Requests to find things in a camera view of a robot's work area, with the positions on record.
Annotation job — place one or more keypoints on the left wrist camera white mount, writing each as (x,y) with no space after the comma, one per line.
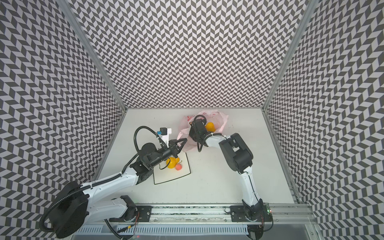
(164,134)

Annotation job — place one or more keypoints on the orange yellow fake mango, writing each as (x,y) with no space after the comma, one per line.
(210,127)

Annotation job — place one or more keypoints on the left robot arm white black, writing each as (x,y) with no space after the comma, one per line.
(79,204)

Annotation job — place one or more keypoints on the pink plastic bag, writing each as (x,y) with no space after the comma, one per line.
(219,119)

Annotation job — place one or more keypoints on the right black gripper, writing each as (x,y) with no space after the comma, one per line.
(196,128)

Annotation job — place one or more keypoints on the small pink fake peach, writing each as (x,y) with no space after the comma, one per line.
(178,167)

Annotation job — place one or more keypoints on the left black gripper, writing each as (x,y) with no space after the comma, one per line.
(181,146)

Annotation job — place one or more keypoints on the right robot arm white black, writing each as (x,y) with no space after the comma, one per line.
(240,159)

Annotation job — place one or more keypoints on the yellow fake pear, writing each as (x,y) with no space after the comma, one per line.
(172,162)

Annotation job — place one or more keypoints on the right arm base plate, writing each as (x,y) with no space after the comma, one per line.
(238,214)

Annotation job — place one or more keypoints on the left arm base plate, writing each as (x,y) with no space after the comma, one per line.
(134,214)

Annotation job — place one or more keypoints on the aluminium rail front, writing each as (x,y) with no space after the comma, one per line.
(188,214)

